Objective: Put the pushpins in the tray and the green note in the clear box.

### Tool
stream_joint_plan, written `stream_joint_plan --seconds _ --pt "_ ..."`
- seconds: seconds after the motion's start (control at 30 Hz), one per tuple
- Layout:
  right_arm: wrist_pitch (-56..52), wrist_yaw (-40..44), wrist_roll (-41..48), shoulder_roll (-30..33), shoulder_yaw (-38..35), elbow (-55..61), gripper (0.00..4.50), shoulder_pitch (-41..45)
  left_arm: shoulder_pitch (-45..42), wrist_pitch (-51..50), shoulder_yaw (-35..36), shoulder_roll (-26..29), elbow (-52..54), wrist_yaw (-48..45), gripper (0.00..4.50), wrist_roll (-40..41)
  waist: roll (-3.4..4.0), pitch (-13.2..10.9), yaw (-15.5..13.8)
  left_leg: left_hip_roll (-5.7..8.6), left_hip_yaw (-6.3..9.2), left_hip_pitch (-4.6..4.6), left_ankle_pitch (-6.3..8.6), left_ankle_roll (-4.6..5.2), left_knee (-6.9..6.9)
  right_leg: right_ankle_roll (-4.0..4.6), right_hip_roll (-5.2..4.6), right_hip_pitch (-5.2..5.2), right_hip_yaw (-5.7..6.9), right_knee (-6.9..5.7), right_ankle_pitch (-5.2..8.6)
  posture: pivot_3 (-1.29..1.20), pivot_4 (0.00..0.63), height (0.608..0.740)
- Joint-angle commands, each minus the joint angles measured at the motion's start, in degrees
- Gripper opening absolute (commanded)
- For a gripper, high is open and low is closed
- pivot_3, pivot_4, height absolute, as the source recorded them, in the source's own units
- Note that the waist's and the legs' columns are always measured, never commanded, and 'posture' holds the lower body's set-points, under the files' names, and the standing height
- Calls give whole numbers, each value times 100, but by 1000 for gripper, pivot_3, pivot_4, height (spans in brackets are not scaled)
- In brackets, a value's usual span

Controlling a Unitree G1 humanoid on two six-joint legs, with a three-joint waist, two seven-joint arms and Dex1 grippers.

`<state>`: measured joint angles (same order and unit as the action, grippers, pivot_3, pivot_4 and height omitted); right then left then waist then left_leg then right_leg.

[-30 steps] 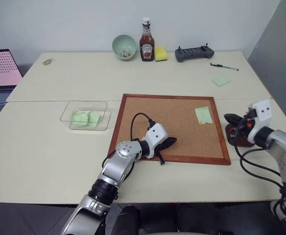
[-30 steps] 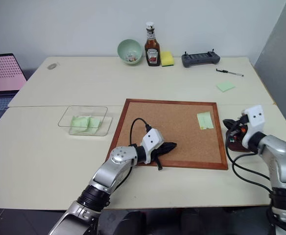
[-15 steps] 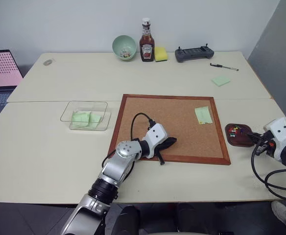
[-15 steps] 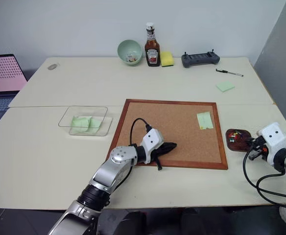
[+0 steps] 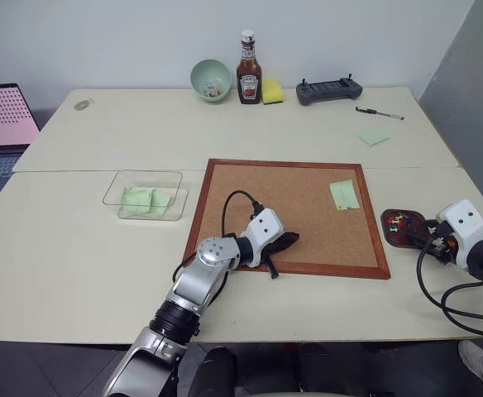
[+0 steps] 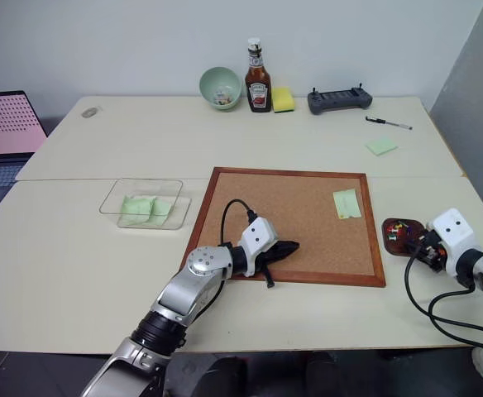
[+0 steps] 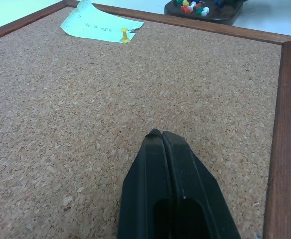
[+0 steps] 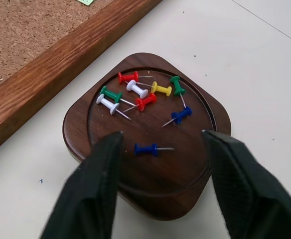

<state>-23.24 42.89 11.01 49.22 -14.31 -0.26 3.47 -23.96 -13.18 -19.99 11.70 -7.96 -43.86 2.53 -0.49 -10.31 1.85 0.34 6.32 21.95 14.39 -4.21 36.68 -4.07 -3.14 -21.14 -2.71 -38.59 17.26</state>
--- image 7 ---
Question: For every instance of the white pushpin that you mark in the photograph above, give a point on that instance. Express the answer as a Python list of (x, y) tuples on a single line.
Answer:
[(191, 6), (204, 11)]

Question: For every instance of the dark brown tray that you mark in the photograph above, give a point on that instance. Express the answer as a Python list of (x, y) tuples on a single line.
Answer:
[(205, 13)]

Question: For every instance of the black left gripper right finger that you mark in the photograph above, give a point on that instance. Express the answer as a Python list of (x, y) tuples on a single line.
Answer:
[(195, 184)]

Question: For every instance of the wood-framed cork board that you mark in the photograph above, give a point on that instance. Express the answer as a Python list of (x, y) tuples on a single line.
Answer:
[(135, 99)]

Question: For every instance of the blue pushpin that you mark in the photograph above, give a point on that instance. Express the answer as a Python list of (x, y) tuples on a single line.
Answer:
[(219, 3)]

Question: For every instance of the green paper note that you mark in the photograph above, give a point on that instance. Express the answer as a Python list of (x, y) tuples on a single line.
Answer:
[(95, 26)]

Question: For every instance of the yellow pushpin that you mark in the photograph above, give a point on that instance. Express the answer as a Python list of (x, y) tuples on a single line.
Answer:
[(124, 36), (186, 3)]

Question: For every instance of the red pushpin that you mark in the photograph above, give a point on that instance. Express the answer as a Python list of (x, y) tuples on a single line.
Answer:
[(198, 5), (185, 9)]

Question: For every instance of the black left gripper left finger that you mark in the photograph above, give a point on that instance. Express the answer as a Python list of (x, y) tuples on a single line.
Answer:
[(145, 184)]

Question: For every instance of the green pushpin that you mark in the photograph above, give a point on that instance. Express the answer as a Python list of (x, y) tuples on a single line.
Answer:
[(178, 1), (199, 11)]

